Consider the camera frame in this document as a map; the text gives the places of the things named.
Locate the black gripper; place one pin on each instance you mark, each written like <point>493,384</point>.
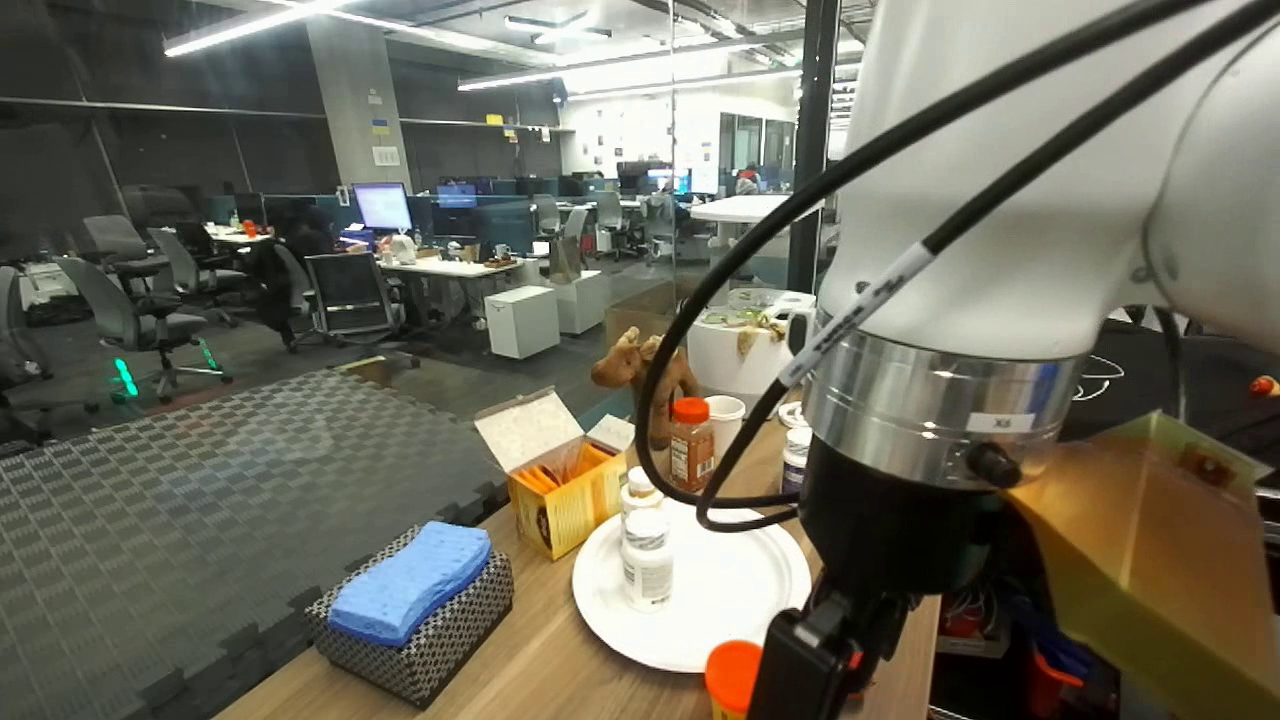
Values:
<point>905,543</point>

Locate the white bottle blue label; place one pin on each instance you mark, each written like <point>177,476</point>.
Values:
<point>650,562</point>

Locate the orange lid spice jar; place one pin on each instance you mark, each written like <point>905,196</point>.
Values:
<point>690,444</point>

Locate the white paper plate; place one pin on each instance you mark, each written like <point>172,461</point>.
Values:
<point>723,594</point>

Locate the brown moose plush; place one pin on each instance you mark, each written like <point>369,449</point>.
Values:
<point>620,363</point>

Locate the white paper cup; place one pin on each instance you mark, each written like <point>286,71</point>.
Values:
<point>730,421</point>

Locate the yellow tea box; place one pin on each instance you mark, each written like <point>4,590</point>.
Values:
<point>564,500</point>

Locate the white hydroponic planter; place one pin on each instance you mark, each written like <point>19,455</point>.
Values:
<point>734,353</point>

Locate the grey woven basket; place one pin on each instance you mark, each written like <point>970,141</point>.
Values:
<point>425,655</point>

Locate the blue sponge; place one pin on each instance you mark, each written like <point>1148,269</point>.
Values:
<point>405,580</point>

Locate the white cabinet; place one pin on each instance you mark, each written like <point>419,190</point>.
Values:
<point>522,322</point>
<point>581,305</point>

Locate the black cloth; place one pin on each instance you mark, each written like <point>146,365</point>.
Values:
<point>1214,384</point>

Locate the office desk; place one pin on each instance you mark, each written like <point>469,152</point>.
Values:
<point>447,267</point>

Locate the black office chair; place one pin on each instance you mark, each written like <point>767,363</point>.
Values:
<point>135,312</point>
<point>183,261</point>
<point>351,293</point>

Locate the lit computer monitor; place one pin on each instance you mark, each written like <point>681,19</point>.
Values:
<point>383,210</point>

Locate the grey foam floor mat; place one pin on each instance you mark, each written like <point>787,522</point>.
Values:
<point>203,506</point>

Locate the ceiling light strip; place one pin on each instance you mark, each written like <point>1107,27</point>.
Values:
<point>254,27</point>

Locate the yellow wrist mount plate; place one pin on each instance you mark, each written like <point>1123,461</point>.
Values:
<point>1144,562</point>

